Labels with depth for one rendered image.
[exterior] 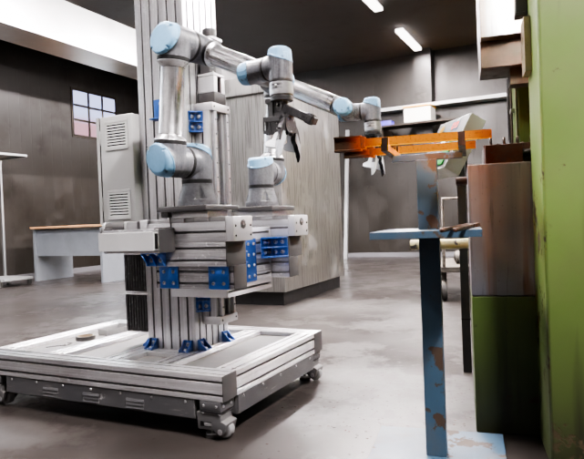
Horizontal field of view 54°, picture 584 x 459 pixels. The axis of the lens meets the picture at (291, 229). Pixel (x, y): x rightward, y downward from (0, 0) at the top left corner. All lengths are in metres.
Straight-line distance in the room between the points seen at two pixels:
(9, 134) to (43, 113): 0.77
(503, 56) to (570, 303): 0.93
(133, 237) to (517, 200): 1.34
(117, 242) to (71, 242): 6.60
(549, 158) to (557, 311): 0.44
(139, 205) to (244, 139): 2.84
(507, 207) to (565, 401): 0.63
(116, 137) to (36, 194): 7.63
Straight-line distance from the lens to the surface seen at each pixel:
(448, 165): 2.65
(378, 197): 11.16
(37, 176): 10.23
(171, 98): 2.11
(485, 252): 2.05
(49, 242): 9.17
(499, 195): 2.05
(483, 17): 2.25
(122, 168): 2.57
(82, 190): 10.84
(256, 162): 2.60
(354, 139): 1.72
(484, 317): 2.08
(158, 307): 2.54
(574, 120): 1.83
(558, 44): 1.86
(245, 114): 5.30
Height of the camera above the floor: 0.75
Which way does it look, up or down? 1 degrees down
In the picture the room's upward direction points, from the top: 2 degrees counter-clockwise
